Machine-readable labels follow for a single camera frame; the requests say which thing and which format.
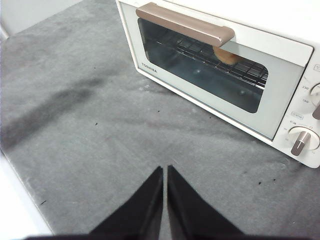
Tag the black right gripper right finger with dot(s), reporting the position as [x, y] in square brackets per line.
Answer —
[192, 217]

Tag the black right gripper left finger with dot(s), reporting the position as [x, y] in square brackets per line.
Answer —
[140, 215]

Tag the golden bread loaf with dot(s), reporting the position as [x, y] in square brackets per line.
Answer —
[226, 57]

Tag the beige oven knob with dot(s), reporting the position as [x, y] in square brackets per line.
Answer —
[301, 142]
[316, 100]

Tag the white Toshiba toaster oven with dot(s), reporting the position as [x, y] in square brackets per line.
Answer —
[275, 25]

